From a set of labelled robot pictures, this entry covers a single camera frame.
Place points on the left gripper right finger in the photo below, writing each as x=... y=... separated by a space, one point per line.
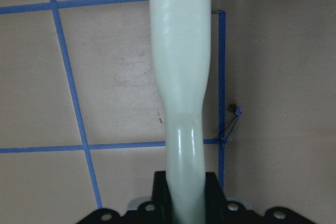
x=215 y=201

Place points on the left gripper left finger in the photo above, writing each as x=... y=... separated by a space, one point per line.
x=161 y=197

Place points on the brown paper table cover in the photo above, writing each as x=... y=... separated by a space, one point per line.
x=82 y=122

